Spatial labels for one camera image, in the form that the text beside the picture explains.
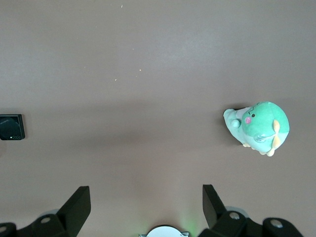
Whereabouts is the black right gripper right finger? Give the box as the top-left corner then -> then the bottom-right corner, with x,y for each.
198,184 -> 303,237

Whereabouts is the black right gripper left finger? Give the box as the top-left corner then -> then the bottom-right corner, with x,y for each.
0,186 -> 92,237

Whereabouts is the black flip phone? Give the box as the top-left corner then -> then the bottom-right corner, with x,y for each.
0,114 -> 26,141

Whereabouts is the green plush dinosaur toy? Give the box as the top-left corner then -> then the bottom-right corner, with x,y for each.
223,101 -> 290,158

